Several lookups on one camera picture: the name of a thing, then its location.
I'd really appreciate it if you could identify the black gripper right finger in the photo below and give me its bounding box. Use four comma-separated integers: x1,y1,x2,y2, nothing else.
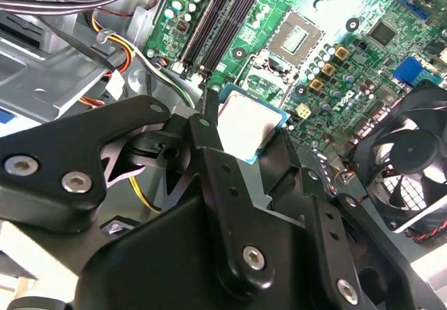
258,130,437,310

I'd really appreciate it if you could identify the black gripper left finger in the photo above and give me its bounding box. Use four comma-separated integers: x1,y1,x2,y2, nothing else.
0,88,275,290

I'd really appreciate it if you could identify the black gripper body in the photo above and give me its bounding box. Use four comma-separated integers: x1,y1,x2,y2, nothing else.
75,201,336,310

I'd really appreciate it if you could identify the silver CPU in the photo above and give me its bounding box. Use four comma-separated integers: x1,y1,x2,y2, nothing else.
217,82,291,166

